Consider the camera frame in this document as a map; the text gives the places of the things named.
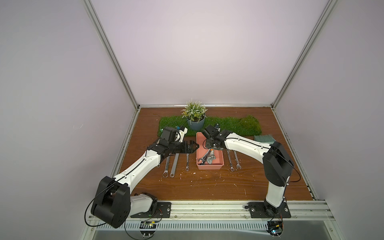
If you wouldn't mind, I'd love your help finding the green artificial grass mat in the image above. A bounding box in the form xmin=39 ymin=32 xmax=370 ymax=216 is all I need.
xmin=157 ymin=115 xmax=262 ymax=137

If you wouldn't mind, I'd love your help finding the right controller board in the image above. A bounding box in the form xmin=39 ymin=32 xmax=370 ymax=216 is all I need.
xmin=267 ymin=221 xmax=284 ymax=237

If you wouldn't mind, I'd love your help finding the potted plant in grey pot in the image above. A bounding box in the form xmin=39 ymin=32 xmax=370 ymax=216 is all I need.
xmin=182 ymin=100 xmax=207 ymax=131

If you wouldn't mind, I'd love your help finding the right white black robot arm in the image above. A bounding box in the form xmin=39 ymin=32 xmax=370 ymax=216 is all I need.
xmin=203 ymin=126 xmax=294 ymax=213

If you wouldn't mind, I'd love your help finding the controller board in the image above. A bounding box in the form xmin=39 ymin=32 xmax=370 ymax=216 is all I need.
xmin=267 ymin=221 xmax=284 ymax=237
xmin=139 ymin=221 xmax=158 ymax=239

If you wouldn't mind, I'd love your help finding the aluminium frame rail front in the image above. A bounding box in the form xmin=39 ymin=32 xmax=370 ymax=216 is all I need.
xmin=88 ymin=199 xmax=335 ymax=222

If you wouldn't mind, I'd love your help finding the orange black adjustable wrench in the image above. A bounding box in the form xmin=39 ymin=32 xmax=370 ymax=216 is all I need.
xmin=198 ymin=149 xmax=211 ymax=165

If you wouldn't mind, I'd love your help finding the teal dustpan with brush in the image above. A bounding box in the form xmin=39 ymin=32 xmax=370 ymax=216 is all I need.
xmin=254 ymin=135 xmax=276 ymax=145

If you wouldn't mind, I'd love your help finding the left controller board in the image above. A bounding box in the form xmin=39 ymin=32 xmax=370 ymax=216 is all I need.
xmin=139 ymin=221 xmax=158 ymax=239

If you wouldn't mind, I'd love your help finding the small 12 silver wrench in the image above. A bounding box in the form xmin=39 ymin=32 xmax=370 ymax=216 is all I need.
xmin=227 ymin=150 xmax=235 ymax=172

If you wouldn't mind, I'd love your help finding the medium silver wrench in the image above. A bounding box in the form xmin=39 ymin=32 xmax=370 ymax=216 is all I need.
xmin=162 ymin=156 xmax=171 ymax=178

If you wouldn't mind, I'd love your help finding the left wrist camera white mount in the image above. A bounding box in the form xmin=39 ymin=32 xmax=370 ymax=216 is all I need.
xmin=176 ymin=127 xmax=188 ymax=143

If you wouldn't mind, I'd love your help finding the silver pliers wrench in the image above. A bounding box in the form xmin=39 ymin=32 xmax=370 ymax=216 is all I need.
xmin=207 ymin=149 xmax=216 ymax=165

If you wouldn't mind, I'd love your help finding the large silver combination wrench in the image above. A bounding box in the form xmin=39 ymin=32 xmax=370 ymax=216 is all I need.
xmin=170 ymin=153 xmax=180 ymax=178

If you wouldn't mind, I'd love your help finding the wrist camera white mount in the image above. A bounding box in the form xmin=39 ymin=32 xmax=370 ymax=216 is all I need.
xmin=176 ymin=127 xmax=188 ymax=143
xmin=214 ymin=123 xmax=221 ymax=132

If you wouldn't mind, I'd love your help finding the pink plastic storage box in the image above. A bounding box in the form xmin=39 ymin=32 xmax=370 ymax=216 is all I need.
xmin=196 ymin=132 xmax=224 ymax=170

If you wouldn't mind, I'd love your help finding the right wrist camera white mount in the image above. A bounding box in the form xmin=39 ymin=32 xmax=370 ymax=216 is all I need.
xmin=214 ymin=123 xmax=221 ymax=132

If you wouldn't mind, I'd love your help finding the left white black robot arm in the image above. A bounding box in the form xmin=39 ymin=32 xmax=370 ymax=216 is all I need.
xmin=87 ymin=127 xmax=200 ymax=228

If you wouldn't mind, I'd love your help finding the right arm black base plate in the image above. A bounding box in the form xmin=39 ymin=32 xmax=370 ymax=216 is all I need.
xmin=244 ymin=202 xmax=292 ymax=219

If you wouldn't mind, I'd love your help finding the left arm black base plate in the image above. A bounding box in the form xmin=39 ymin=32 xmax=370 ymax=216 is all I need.
xmin=130 ymin=202 xmax=172 ymax=219

